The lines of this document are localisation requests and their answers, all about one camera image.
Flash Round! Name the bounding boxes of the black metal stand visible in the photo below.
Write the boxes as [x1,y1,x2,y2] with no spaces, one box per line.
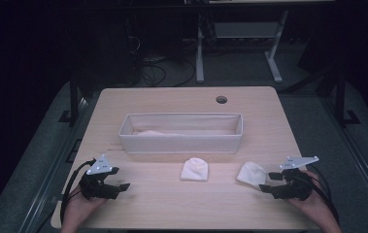
[57,76,80,126]
[334,69,361,128]

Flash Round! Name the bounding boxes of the pale cloth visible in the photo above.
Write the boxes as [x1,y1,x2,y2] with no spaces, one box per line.
[132,129,180,137]

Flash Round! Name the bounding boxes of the black floor cables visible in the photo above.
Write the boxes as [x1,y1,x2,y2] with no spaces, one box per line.
[135,53,197,88]

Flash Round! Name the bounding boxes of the left hand-held gripper cable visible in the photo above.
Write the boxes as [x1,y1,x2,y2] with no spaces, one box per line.
[59,157,98,226]

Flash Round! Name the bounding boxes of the white desk frame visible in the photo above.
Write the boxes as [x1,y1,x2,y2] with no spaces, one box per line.
[184,0,336,84]

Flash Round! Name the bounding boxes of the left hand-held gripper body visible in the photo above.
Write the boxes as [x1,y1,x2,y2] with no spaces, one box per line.
[79,154,121,201]

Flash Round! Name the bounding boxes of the white fabric storage box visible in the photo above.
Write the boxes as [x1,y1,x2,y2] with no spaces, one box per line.
[117,112,244,155]

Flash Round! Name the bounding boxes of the person's right hand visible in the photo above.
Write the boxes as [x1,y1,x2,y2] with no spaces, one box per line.
[287,170,335,228]

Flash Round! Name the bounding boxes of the white sock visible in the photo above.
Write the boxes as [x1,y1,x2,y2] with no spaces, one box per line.
[180,156,210,183]
[236,161,268,188]

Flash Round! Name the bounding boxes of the aluminium rail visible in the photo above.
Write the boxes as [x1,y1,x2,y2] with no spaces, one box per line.
[320,95,368,226]
[17,96,90,233]

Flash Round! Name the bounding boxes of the person's left hand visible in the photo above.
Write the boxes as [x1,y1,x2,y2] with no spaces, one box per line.
[62,189,109,228]

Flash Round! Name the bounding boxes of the right hand-held gripper cable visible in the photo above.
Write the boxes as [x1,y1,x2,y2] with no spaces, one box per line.
[301,164,341,226]

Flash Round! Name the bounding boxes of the hand-held gripper cable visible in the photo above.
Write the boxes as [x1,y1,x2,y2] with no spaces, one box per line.
[301,164,341,226]
[59,157,98,226]

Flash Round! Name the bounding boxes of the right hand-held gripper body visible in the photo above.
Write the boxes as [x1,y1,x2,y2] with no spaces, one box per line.
[270,155,320,201]

